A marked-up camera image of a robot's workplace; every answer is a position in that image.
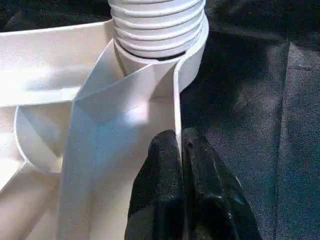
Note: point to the white plastic table top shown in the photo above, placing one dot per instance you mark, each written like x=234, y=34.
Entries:
x=50, y=75

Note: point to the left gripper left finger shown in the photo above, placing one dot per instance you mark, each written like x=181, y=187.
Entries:
x=160, y=190

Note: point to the black mat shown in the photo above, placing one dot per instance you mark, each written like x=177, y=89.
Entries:
x=262, y=125

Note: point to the white plastic table leg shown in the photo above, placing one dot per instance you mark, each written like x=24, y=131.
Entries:
x=160, y=25

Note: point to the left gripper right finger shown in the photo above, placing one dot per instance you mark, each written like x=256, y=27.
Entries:
x=212, y=200

